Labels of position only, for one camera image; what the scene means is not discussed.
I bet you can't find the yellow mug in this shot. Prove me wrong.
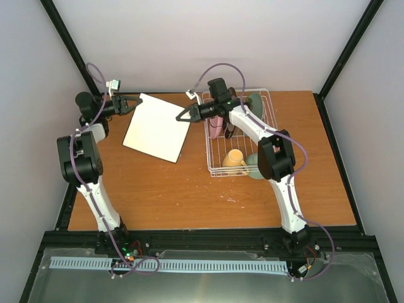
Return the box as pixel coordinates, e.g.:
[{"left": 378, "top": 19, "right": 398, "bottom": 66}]
[{"left": 222, "top": 149, "right": 249, "bottom": 176}]

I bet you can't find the white wire dish rack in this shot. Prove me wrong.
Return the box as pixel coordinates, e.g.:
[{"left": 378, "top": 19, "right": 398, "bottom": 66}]
[{"left": 204, "top": 88, "right": 278, "bottom": 177}]

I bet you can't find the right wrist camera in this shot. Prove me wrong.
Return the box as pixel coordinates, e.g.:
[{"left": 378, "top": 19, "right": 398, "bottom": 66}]
[{"left": 185, "top": 90, "right": 201, "bottom": 110}]

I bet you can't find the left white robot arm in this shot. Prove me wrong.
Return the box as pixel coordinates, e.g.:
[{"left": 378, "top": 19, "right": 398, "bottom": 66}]
[{"left": 57, "top": 92, "right": 143, "bottom": 254}]

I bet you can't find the pink plate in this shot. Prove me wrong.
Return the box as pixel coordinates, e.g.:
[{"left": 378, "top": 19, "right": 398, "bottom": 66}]
[{"left": 209, "top": 116, "right": 223, "bottom": 140}]

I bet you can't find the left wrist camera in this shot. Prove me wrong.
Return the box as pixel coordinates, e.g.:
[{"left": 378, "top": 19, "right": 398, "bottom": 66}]
[{"left": 105, "top": 79, "right": 121, "bottom": 97}]

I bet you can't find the black aluminium frame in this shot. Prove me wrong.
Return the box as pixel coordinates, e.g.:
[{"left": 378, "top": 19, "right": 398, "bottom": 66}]
[{"left": 20, "top": 1, "right": 397, "bottom": 302}]

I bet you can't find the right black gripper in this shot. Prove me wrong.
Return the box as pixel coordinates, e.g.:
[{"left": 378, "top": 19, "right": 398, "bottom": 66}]
[{"left": 175, "top": 100, "right": 217, "bottom": 124}]

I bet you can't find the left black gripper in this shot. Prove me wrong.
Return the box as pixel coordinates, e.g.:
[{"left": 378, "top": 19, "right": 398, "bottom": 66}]
[{"left": 97, "top": 95, "right": 143, "bottom": 117}]

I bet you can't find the mint green bowl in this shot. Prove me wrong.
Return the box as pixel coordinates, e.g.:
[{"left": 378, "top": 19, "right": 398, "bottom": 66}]
[{"left": 245, "top": 153, "right": 264, "bottom": 180}]

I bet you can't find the teal flower plate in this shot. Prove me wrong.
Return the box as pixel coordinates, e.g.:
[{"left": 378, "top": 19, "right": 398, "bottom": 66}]
[{"left": 246, "top": 92, "right": 263, "bottom": 119}]

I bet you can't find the white square plate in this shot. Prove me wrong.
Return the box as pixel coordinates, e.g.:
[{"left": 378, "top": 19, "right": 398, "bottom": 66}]
[{"left": 122, "top": 93, "right": 190, "bottom": 163}]

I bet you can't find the light blue cable duct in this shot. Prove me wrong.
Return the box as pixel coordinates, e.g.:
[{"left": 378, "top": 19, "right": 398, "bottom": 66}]
[{"left": 49, "top": 256, "right": 288, "bottom": 275}]

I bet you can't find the dark striped rim plate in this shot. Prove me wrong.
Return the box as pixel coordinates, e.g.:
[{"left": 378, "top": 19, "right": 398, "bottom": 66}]
[{"left": 222, "top": 87, "right": 237, "bottom": 140}]

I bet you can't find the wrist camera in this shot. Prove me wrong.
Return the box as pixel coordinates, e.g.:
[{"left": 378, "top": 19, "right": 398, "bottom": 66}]
[
  {"left": 105, "top": 79, "right": 121, "bottom": 97},
  {"left": 185, "top": 90, "right": 201, "bottom": 110}
]

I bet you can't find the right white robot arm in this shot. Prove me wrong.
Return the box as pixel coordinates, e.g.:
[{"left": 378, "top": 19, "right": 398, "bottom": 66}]
[{"left": 176, "top": 78, "right": 310, "bottom": 254}]

